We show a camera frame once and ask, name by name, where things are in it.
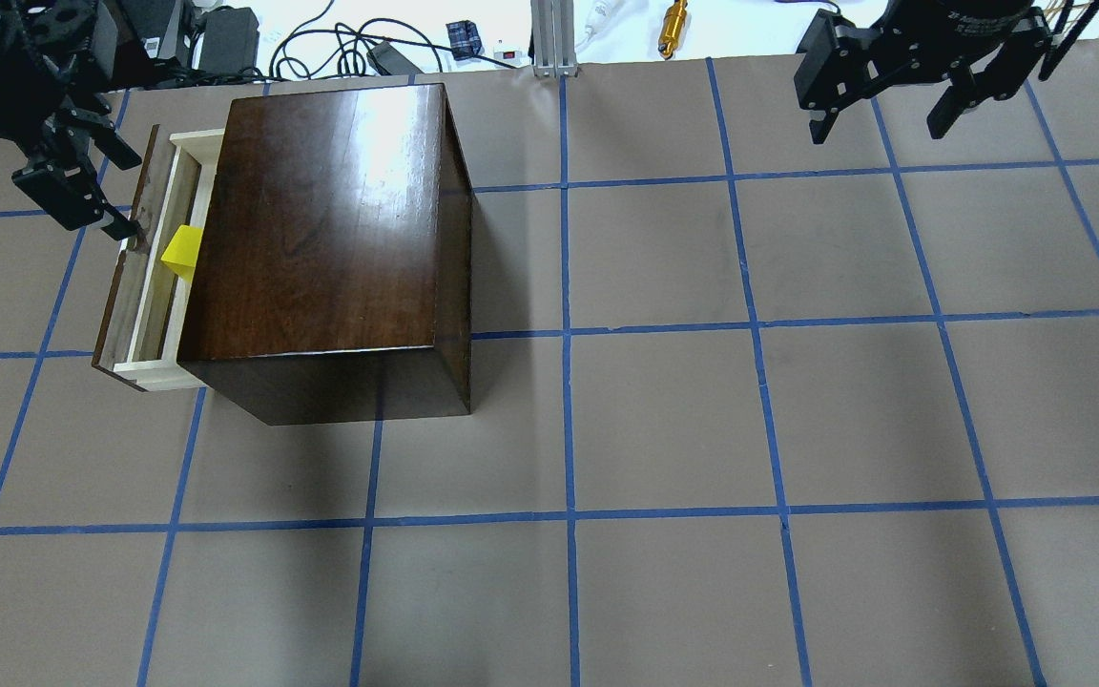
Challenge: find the aluminium frame post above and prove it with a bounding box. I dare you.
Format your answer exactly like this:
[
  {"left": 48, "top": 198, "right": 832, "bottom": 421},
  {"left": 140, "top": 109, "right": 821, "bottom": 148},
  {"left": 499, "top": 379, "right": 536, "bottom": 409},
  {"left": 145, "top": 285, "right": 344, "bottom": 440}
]
[{"left": 530, "top": 0, "right": 577, "bottom": 79}]

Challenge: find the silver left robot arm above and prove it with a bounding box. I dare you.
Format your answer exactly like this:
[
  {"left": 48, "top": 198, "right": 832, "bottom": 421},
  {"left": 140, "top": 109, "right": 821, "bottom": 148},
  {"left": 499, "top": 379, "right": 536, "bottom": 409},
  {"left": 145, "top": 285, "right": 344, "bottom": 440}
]
[{"left": 0, "top": 1, "right": 141, "bottom": 240}]

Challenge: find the gold brass cylinder tool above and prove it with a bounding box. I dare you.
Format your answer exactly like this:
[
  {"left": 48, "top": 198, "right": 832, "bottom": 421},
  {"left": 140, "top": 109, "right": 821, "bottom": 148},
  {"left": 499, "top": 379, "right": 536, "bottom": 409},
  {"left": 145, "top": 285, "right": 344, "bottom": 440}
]
[{"left": 655, "top": 0, "right": 688, "bottom": 60}]

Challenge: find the wooden drawer with white handle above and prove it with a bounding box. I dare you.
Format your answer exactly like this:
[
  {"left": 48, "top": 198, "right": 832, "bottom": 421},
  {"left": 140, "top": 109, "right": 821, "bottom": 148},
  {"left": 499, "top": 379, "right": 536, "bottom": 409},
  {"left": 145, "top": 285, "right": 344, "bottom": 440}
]
[{"left": 92, "top": 125, "right": 225, "bottom": 392}]

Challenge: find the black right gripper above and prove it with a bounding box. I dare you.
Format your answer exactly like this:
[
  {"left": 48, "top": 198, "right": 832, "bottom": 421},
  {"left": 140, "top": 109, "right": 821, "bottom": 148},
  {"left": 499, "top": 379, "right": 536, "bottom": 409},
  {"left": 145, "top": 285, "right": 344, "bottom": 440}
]
[{"left": 793, "top": 1, "right": 1054, "bottom": 145}]

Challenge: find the dark wooden drawer cabinet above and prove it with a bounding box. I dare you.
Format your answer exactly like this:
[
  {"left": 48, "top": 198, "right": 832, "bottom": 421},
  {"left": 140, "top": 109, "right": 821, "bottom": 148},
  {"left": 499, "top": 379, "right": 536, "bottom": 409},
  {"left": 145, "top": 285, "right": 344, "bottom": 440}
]
[{"left": 177, "top": 84, "right": 474, "bottom": 426}]

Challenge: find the yellow block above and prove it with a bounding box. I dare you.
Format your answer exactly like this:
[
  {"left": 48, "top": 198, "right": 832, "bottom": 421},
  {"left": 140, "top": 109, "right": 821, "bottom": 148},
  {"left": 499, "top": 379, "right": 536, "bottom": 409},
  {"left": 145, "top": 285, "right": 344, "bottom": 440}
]
[{"left": 160, "top": 223, "right": 204, "bottom": 282}]

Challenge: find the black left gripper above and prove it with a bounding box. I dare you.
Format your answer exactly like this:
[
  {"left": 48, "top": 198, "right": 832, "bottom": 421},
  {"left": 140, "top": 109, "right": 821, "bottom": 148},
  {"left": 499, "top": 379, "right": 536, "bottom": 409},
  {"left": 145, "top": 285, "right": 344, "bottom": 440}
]
[{"left": 0, "top": 1, "right": 141, "bottom": 240}]

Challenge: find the black laptop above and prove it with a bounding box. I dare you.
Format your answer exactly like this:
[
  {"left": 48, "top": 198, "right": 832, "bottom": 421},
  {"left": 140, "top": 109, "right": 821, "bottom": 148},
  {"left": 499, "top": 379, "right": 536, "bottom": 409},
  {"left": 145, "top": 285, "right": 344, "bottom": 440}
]
[{"left": 116, "top": 1, "right": 197, "bottom": 67}]

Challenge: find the black power adapter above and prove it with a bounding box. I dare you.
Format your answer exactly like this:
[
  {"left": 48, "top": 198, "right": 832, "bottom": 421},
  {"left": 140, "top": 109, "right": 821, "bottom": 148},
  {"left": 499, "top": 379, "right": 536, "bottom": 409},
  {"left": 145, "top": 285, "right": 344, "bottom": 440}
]
[{"left": 197, "top": 5, "right": 260, "bottom": 74}]

